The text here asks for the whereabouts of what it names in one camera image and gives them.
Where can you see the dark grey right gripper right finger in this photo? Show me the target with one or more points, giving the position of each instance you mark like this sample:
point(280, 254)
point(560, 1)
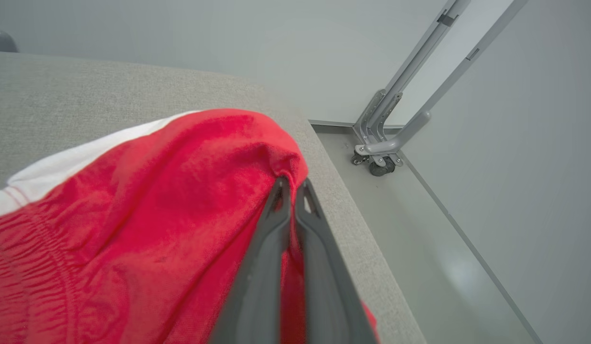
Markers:
point(328, 291)

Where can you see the small black caster wheel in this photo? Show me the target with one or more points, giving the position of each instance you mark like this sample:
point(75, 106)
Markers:
point(358, 160)

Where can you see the grey cylindrical post foot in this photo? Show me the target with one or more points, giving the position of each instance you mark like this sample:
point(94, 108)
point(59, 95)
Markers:
point(1, 42)

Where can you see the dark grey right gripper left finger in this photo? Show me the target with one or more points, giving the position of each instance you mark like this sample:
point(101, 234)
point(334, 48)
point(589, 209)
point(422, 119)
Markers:
point(257, 286)

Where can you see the large black caster wheel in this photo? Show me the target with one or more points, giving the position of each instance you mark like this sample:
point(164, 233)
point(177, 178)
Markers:
point(380, 168)

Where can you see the grey wheeled metal frame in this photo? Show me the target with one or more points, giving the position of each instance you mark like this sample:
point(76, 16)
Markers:
point(447, 87)

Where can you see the grey metal wheeled partition leg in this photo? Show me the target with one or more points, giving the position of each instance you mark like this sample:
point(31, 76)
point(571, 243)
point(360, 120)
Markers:
point(419, 52)

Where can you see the red and white jersey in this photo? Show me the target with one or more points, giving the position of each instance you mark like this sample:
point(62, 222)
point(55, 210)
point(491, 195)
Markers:
point(133, 215)

